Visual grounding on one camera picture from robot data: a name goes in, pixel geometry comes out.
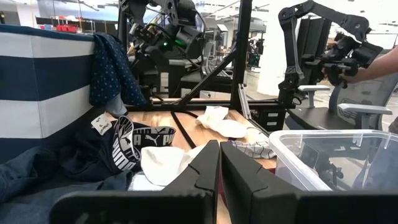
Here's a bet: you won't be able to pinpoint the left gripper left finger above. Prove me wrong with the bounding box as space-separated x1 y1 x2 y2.
49 139 220 224

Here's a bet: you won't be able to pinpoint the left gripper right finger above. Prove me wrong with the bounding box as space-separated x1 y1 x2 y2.
221 141 398 224

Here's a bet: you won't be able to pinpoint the large white cloth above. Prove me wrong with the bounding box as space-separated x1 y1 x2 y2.
127 144 206 191

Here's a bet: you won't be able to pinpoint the black Puma underwear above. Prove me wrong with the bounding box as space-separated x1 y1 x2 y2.
58 114 177 183

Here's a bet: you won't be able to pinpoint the dark blue denim jeans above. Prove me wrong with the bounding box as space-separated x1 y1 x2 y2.
0 146 134 224

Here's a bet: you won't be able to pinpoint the person's forearm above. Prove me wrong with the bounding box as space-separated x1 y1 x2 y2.
340 46 398 84

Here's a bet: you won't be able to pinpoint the grey sock with purple stripes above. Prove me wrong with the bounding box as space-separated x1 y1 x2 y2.
228 139 277 159

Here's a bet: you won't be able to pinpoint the clear plastic bin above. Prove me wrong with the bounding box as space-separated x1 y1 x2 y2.
269 129 398 192

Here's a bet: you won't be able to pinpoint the white sock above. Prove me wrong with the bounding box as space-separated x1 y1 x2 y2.
214 119 249 139
195 105 230 129

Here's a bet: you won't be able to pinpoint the black office chair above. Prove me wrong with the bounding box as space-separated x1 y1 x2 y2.
284 17 343 131

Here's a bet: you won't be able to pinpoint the white handwritten paper tag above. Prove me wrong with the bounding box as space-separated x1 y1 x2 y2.
91 113 113 136

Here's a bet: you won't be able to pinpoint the grey mesh office chair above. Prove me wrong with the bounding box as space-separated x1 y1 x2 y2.
329 73 398 131

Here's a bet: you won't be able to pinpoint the blue polka-dot cloth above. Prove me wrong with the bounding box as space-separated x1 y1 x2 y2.
89 32 147 118

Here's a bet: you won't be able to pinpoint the navy white striped fabric basket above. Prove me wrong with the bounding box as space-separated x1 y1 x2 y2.
0 24 96 162

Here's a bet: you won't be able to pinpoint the red storage bins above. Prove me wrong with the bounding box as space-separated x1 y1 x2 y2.
55 24 78 34

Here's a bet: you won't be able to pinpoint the black aluminium rig frame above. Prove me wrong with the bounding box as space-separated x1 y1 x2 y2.
118 0 296 113

